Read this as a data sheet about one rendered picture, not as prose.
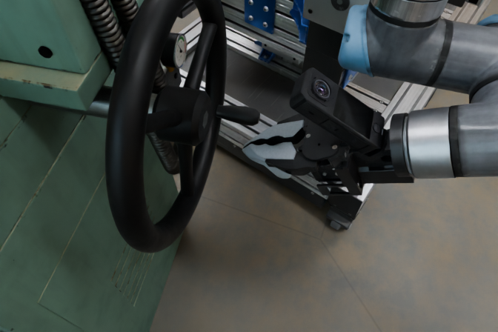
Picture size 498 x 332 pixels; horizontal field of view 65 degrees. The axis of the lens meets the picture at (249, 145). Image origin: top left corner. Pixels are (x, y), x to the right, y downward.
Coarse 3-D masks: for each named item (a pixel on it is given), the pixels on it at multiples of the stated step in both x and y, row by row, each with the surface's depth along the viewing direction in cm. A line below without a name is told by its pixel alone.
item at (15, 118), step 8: (0, 96) 39; (0, 104) 39; (8, 104) 40; (16, 104) 42; (24, 104) 43; (0, 112) 40; (8, 112) 41; (16, 112) 42; (24, 112) 43; (0, 120) 40; (8, 120) 41; (16, 120) 42; (0, 128) 40; (8, 128) 41; (0, 136) 40; (0, 144) 40
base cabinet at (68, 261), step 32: (96, 128) 59; (64, 160) 52; (96, 160) 60; (64, 192) 53; (96, 192) 62; (160, 192) 92; (32, 224) 48; (64, 224) 55; (96, 224) 63; (0, 256) 43; (32, 256) 49; (64, 256) 56; (96, 256) 66; (128, 256) 79; (160, 256) 100; (0, 288) 44; (32, 288) 50; (64, 288) 57; (96, 288) 68; (128, 288) 82; (160, 288) 106; (0, 320) 45; (32, 320) 51; (64, 320) 60; (96, 320) 70; (128, 320) 86
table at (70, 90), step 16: (0, 64) 38; (16, 64) 38; (96, 64) 38; (0, 80) 37; (16, 80) 37; (32, 80) 36; (48, 80) 36; (64, 80) 36; (80, 80) 36; (96, 80) 39; (16, 96) 39; (32, 96) 38; (48, 96) 37; (64, 96) 37; (80, 96) 36
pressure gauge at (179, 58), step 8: (168, 40) 68; (176, 40) 67; (184, 40) 71; (168, 48) 67; (176, 48) 68; (184, 48) 72; (168, 56) 68; (176, 56) 69; (184, 56) 73; (168, 64) 69; (176, 64) 69
